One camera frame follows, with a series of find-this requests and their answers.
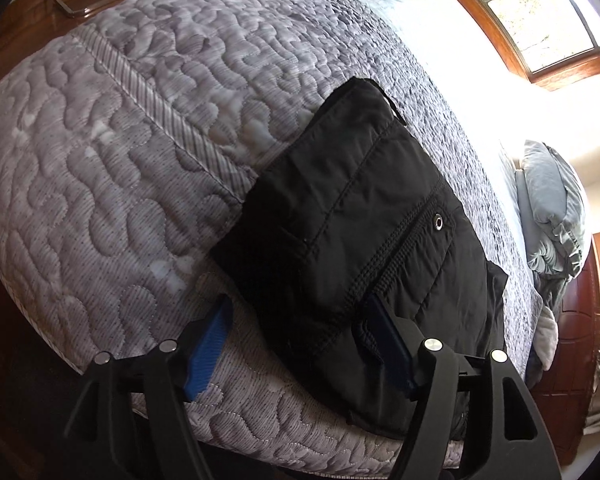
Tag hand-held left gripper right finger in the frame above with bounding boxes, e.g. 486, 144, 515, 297
351, 294, 563, 480

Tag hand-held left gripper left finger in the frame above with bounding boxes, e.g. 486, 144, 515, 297
55, 294, 234, 480

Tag black pants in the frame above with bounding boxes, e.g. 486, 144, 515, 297
211, 77, 510, 443

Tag white fleece blanket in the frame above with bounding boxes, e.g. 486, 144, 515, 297
527, 305, 559, 372

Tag folded grey duvet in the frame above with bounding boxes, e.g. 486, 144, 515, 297
527, 240, 581, 381

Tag wooden headboard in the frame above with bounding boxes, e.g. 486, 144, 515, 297
535, 240, 600, 401

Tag grey quilted bedspread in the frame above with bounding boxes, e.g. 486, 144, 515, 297
0, 0, 543, 480

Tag light blue pillow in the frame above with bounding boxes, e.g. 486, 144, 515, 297
522, 140, 588, 278

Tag large wooden window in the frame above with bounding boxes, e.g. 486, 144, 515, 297
425, 0, 600, 92

